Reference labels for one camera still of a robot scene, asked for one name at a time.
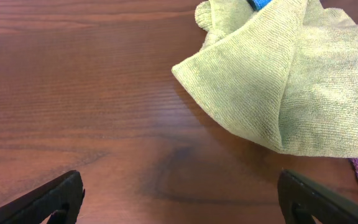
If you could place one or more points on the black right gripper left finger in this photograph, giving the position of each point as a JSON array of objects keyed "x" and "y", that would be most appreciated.
[{"x": 57, "y": 201}]

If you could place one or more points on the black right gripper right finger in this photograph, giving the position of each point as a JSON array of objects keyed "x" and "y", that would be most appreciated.
[{"x": 305, "y": 201}]

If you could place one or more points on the light green microfiber cloth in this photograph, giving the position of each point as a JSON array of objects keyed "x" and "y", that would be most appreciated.
[{"x": 284, "y": 76}]

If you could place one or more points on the blue microfiber cloth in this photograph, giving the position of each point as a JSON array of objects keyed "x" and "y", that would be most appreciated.
[{"x": 258, "y": 4}]

